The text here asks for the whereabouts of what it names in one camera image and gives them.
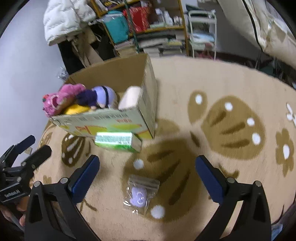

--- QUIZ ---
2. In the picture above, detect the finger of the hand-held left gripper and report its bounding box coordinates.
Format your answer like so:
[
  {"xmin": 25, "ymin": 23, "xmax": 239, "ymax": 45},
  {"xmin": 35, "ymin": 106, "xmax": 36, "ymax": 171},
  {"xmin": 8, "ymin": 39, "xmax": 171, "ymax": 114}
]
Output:
[
  {"xmin": 0, "ymin": 135, "xmax": 36, "ymax": 163},
  {"xmin": 21, "ymin": 145, "xmax": 52, "ymax": 173}
]

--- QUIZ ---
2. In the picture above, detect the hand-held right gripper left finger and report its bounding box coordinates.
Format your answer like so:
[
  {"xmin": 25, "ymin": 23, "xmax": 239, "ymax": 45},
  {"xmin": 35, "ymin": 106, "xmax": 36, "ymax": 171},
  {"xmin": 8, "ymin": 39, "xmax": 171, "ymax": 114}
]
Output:
[{"xmin": 24, "ymin": 155, "xmax": 102, "ymax": 241}]

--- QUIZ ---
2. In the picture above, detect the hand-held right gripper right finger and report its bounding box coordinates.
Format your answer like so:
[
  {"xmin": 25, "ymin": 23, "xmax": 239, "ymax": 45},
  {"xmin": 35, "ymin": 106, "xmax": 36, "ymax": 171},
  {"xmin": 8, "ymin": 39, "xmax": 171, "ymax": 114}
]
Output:
[{"xmin": 195, "ymin": 155, "xmax": 272, "ymax": 241}]

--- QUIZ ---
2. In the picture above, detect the bagged purple charm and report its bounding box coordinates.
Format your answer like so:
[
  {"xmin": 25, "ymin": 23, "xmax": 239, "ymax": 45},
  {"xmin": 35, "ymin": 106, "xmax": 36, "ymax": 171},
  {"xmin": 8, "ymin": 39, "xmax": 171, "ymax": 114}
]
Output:
[{"xmin": 123, "ymin": 175, "xmax": 160, "ymax": 215}]

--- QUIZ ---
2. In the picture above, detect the yellow plush toy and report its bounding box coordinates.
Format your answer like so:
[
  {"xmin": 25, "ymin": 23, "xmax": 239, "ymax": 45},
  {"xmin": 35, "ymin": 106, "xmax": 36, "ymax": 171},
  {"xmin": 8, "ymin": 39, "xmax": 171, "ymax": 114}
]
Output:
[{"xmin": 63, "ymin": 104, "xmax": 91, "ymax": 115}]

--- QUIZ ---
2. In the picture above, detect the pink strawberry plush toy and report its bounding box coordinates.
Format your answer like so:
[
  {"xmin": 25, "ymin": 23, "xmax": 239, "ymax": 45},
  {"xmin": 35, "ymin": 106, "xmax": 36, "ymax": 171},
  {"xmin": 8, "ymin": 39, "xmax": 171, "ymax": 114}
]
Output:
[{"xmin": 42, "ymin": 83, "xmax": 87, "ymax": 117}]

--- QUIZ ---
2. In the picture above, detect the purple-haired plush doll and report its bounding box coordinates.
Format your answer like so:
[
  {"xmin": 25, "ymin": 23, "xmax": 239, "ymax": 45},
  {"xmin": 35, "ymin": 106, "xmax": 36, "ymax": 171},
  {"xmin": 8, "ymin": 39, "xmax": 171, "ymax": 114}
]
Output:
[{"xmin": 75, "ymin": 86, "xmax": 117, "ymax": 110}]

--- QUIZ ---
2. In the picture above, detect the pink swirl roll plush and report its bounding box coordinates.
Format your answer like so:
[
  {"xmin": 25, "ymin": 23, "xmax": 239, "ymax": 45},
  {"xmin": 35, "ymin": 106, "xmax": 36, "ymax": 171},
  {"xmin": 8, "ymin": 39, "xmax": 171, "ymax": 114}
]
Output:
[{"xmin": 118, "ymin": 86, "xmax": 143, "ymax": 111}]

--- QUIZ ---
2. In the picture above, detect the cardboard box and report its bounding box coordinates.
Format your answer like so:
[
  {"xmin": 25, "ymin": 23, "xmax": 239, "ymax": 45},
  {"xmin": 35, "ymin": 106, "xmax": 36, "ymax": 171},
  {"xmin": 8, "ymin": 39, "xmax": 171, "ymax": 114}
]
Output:
[{"xmin": 48, "ymin": 53, "xmax": 159, "ymax": 140}]

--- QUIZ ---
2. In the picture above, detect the person's left hand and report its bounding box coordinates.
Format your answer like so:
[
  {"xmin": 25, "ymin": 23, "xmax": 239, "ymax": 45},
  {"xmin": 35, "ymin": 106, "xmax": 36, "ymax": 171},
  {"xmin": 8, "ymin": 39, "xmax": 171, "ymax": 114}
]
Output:
[{"xmin": 0, "ymin": 197, "xmax": 26, "ymax": 230}]

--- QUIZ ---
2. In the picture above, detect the green tissue pack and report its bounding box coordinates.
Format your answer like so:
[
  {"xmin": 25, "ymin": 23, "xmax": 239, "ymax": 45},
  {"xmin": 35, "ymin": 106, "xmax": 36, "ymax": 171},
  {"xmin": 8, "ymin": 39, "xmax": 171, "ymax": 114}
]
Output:
[{"xmin": 94, "ymin": 131, "xmax": 143, "ymax": 153}]

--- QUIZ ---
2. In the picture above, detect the grey-blue cloth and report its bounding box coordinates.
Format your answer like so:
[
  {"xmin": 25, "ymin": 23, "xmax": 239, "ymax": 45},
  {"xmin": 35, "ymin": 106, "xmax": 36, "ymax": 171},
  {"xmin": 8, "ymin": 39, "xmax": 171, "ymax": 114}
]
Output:
[{"xmin": 271, "ymin": 218, "xmax": 285, "ymax": 241}]

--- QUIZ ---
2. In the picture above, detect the black coat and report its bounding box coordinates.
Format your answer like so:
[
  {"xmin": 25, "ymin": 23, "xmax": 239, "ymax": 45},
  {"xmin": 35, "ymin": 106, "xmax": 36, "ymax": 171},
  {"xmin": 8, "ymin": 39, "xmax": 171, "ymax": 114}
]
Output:
[{"xmin": 58, "ymin": 39, "xmax": 86, "ymax": 75}]

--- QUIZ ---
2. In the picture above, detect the beige floral blanket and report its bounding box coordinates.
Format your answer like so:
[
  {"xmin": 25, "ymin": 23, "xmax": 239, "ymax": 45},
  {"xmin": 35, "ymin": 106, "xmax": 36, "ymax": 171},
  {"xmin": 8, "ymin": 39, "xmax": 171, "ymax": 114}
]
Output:
[{"xmin": 30, "ymin": 57, "xmax": 296, "ymax": 241}]

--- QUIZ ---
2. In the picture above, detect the beige coat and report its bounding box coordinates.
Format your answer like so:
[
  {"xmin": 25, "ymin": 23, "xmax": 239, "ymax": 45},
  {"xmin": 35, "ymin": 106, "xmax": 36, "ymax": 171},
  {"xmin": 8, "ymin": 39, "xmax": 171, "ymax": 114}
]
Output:
[{"xmin": 70, "ymin": 32, "xmax": 104, "ymax": 68}]

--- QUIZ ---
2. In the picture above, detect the dark hanging garment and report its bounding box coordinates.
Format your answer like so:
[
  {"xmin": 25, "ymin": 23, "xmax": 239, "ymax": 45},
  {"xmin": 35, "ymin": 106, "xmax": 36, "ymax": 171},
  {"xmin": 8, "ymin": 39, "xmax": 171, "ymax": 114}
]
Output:
[{"xmin": 89, "ymin": 20, "xmax": 119, "ymax": 61}]

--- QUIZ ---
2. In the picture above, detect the white puffer jacket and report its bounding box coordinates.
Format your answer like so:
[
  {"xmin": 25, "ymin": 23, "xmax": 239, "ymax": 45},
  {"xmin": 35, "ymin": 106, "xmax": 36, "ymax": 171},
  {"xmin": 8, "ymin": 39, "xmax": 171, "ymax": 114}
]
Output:
[{"xmin": 43, "ymin": 0, "xmax": 97, "ymax": 47}]

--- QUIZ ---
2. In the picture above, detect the small stack of books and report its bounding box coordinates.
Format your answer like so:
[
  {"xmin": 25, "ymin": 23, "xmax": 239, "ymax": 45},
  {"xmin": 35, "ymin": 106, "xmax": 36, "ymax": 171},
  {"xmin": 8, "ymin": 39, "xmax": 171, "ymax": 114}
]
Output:
[{"xmin": 113, "ymin": 38, "xmax": 136, "ymax": 57}]

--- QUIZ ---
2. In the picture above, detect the wide pile of books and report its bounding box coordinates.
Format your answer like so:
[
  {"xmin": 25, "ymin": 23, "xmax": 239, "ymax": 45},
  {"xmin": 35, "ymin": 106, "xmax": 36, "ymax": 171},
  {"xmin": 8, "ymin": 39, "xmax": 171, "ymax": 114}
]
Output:
[{"xmin": 137, "ymin": 32, "xmax": 188, "ymax": 57}]

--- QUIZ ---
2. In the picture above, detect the white trolley cart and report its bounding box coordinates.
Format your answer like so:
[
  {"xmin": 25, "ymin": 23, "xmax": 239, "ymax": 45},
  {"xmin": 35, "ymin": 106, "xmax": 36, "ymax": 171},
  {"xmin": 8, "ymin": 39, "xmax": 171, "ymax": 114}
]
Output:
[{"xmin": 186, "ymin": 10, "xmax": 218, "ymax": 61}]

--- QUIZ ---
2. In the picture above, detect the teal bag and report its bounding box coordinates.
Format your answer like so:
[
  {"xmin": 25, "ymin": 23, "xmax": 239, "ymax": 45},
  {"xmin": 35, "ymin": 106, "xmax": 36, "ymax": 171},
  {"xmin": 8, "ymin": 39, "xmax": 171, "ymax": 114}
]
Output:
[{"xmin": 102, "ymin": 10, "xmax": 130, "ymax": 44}]

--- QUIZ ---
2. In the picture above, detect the green pole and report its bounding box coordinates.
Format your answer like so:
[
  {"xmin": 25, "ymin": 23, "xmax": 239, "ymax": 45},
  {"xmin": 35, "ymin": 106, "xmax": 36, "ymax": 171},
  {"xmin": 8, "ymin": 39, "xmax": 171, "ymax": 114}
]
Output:
[{"xmin": 123, "ymin": 0, "xmax": 140, "ymax": 54}]

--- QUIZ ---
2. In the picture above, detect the wooden shelf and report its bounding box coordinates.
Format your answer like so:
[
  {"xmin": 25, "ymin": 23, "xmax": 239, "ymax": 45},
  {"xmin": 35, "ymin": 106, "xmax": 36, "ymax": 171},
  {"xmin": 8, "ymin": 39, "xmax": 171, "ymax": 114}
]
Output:
[{"xmin": 90, "ymin": 0, "xmax": 189, "ymax": 57}]

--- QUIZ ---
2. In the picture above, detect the cream reclining chair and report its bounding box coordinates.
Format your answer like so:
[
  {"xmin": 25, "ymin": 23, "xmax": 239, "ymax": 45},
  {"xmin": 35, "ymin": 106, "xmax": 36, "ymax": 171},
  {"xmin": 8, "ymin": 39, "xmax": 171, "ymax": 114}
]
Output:
[{"xmin": 217, "ymin": 0, "xmax": 296, "ymax": 56}]

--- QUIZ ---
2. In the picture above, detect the row of cosmetic bottles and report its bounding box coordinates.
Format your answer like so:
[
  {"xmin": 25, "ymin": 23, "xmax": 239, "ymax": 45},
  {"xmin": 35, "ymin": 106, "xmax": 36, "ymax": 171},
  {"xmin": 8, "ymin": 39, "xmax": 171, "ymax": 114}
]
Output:
[{"xmin": 154, "ymin": 8, "xmax": 184, "ymax": 26}]

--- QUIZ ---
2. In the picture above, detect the red patterned bag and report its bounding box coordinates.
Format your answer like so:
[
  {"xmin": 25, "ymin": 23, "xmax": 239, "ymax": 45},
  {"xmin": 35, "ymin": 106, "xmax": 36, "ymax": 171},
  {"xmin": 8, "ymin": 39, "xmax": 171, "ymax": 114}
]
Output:
[{"xmin": 122, "ymin": 6, "xmax": 152, "ymax": 33}]

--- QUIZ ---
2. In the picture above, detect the tangle of cables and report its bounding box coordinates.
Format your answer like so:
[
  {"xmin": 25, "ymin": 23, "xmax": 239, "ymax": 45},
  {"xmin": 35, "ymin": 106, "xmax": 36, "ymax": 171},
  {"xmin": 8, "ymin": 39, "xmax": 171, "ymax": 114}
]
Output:
[{"xmin": 254, "ymin": 51, "xmax": 296, "ymax": 90}]

